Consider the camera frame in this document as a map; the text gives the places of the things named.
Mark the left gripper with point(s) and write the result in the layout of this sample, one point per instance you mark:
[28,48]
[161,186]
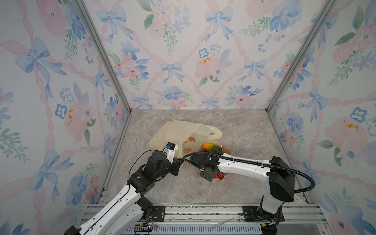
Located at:
[176,165]

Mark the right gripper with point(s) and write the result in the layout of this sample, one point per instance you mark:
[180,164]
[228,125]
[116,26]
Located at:
[205,176]

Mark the red-yellow mango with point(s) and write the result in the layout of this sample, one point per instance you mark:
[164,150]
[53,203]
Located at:
[219,176]

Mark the green-orange mango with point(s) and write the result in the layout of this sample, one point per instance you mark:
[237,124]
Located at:
[212,147]

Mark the yellow plastic bag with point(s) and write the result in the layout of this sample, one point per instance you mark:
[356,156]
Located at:
[188,136]

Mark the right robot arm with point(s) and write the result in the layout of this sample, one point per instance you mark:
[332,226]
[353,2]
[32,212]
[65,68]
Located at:
[275,173]

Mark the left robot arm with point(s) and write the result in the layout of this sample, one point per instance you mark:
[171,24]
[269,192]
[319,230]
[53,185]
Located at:
[131,205]

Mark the pink scalloped fruit plate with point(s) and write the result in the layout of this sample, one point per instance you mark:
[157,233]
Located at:
[226,149]

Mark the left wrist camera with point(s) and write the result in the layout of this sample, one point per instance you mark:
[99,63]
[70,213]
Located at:
[170,150]

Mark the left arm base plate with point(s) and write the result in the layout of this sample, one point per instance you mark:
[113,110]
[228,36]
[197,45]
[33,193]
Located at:
[157,214]

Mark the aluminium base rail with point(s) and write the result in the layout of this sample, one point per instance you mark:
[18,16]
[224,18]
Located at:
[225,219]

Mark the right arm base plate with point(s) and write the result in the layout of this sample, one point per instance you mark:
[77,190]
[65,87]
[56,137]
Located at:
[257,214]

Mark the left aluminium corner post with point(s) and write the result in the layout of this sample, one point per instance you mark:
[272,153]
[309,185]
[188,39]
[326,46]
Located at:
[88,23]

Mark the aluminium corner post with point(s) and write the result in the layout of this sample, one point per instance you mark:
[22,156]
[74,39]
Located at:
[303,50]
[88,23]

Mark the right aluminium corner post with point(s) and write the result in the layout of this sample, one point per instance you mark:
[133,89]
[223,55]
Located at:
[303,50]

